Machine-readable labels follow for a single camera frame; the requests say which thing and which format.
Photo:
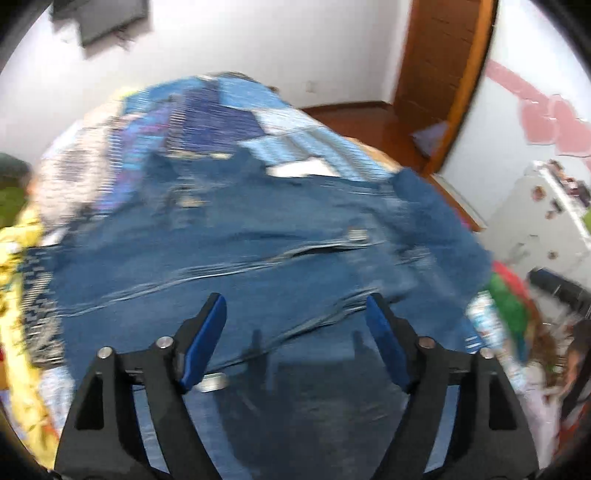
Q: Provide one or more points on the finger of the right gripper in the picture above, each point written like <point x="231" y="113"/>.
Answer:
<point x="546" y="280"/>

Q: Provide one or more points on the brown wooden door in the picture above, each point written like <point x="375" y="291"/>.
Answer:
<point x="444" y="57"/>

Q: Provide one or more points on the white heart-decorated wardrobe door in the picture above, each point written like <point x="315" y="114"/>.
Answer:
<point x="532" y="104"/>

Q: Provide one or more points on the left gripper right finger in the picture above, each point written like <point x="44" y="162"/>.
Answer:
<point x="463" y="419"/>

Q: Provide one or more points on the wall power socket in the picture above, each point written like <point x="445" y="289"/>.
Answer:
<point x="311" y="86"/>

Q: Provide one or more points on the white sticker-covered cabinet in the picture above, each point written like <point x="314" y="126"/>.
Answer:
<point x="540" y="226"/>

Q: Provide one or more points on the dark green cushion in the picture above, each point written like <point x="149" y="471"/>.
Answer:
<point x="14" y="172"/>

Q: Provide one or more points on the yellow cartoon blanket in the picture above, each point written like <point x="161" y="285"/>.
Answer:
<point x="23" y="378"/>

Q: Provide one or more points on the blue patchwork bedspread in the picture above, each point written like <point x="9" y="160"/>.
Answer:
<point x="208" y="129"/>

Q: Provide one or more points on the small black wall monitor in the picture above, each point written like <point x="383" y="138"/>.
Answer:
<point x="98" y="18"/>

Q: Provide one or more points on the blue denim jacket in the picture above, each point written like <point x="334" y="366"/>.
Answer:
<point x="307" y="395"/>

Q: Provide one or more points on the black wall television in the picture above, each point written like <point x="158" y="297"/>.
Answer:
<point x="65" y="9"/>

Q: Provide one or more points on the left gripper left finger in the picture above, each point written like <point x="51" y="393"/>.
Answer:
<point x="128" y="419"/>

